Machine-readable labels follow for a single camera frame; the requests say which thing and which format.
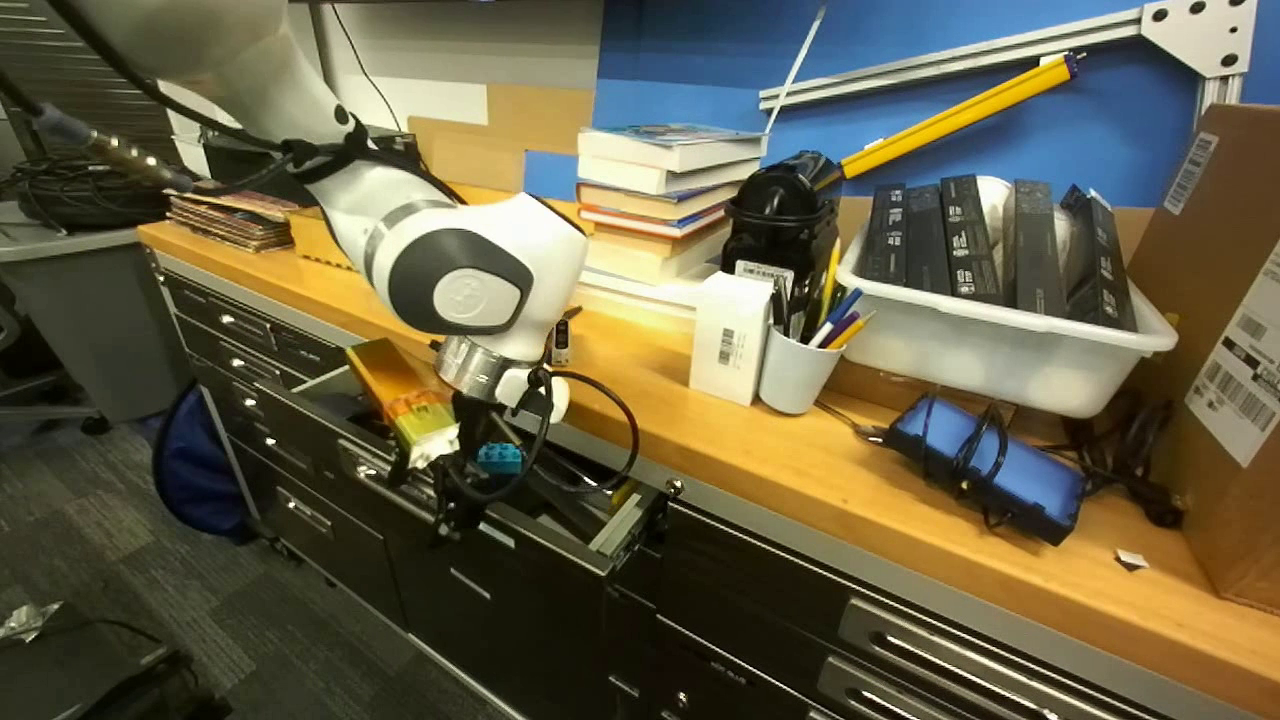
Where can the white plastic bin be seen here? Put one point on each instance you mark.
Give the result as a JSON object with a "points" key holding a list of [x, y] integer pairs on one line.
{"points": [[1001, 353]]}

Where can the blue covered book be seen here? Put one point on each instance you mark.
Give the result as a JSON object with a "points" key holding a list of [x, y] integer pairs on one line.
{"points": [[660, 176]]}

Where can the yellow bar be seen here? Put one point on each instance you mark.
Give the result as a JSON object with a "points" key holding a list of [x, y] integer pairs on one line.
{"points": [[954, 122]]}

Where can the yellow pencil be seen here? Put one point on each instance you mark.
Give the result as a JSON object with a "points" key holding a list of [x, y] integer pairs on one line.
{"points": [[831, 281]]}

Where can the thick white covered book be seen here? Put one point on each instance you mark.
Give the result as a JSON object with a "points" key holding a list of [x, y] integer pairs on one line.
{"points": [[666, 146]]}

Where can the brown cardboard shipping box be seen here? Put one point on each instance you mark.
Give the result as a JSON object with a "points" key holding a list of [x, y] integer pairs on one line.
{"points": [[1220, 372]]}

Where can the crumpled white paper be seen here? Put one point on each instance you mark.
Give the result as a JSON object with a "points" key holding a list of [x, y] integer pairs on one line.
{"points": [[27, 623]]}

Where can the white pen cup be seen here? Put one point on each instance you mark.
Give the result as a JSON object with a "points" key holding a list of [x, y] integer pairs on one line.
{"points": [[794, 378]]}

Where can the small white scrap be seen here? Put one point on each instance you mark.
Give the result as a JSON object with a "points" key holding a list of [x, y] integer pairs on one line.
{"points": [[1128, 560]]}

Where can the white rectangular box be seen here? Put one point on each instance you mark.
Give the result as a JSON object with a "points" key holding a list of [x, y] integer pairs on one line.
{"points": [[729, 340]]}

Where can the wide white book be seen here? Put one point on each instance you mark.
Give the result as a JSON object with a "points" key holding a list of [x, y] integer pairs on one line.
{"points": [[641, 288]]}

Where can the blue pen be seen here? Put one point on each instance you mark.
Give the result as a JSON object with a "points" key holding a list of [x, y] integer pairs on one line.
{"points": [[843, 308]]}

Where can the blue floor bag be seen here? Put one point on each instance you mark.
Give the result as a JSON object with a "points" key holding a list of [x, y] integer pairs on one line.
{"points": [[203, 467]]}

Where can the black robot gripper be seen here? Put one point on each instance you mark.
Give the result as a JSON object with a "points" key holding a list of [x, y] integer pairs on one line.
{"points": [[501, 378]]}

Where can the grey side table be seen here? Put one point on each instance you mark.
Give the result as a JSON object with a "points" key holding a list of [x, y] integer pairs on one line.
{"points": [[85, 312]]}

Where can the cream thick book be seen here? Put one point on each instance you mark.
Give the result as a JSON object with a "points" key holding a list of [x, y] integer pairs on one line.
{"points": [[646, 250]]}

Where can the red covered book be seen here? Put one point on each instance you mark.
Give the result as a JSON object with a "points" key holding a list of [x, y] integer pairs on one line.
{"points": [[653, 203]]}

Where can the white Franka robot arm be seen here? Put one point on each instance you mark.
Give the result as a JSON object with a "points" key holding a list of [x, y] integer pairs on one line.
{"points": [[453, 265]]}

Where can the black rectangular box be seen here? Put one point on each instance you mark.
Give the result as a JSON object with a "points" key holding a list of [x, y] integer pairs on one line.
{"points": [[1101, 260], [1036, 250], [881, 235], [929, 236], [975, 242]]}

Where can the thin white rod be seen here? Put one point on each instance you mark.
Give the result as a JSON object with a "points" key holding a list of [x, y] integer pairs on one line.
{"points": [[794, 82]]}

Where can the grey open drawer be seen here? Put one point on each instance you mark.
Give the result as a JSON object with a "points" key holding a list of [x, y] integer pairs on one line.
{"points": [[585, 503]]}

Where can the aluminium extrusion frame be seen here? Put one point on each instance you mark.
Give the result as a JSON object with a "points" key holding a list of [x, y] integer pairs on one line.
{"points": [[986, 49]]}

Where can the black drawer cabinet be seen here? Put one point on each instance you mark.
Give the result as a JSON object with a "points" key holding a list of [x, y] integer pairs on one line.
{"points": [[562, 625]]}

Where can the yellow box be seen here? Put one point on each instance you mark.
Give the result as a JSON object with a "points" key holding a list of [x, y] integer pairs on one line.
{"points": [[396, 392]]}

